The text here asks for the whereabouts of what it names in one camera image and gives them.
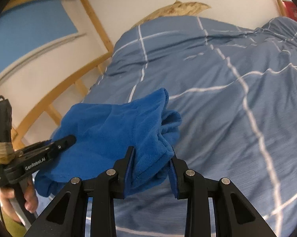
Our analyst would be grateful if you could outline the blue fleece pants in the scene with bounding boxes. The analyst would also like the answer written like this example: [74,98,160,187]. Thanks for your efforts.
[34,88,182,197]

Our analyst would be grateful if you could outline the person's left hand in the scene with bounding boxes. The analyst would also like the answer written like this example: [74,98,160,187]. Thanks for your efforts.
[0,177,38,229]

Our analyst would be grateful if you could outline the blue window blind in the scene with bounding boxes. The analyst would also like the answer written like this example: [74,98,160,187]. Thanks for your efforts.
[0,0,78,73]

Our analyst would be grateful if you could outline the blue grid duvet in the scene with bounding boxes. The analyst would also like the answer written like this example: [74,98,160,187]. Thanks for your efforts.
[84,16,297,236]

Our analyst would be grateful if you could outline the beige patterned pillow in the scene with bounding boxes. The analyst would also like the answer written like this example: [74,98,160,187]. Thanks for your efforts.
[133,0,212,27]

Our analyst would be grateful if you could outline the red plastic storage bin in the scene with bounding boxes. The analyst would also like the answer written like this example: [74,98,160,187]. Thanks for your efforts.
[282,0,297,22]

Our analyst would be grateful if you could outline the wooden bunk bed frame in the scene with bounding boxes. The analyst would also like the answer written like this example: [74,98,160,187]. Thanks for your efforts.
[0,0,286,150]

